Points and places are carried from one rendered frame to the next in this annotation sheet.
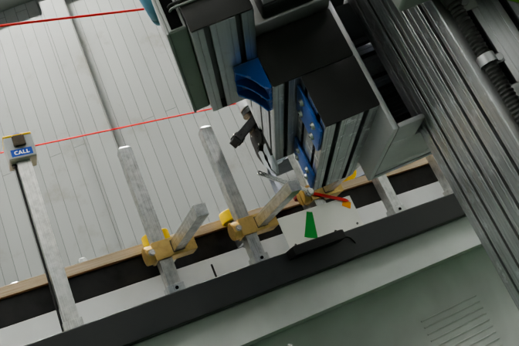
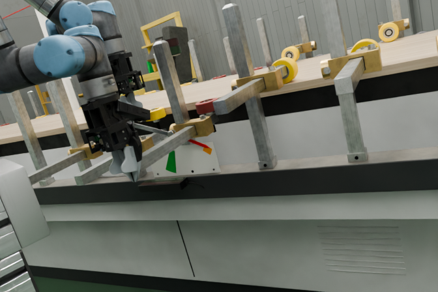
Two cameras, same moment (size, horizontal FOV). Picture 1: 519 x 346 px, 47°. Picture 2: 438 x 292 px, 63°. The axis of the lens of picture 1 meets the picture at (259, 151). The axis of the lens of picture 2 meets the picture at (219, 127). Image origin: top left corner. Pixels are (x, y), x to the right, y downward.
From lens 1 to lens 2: 1.78 m
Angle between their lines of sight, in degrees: 65
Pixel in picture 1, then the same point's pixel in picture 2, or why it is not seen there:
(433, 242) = (302, 201)
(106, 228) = not seen: outside the picture
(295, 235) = (158, 167)
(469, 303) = (385, 231)
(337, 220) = (196, 162)
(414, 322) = (309, 225)
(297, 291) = (162, 202)
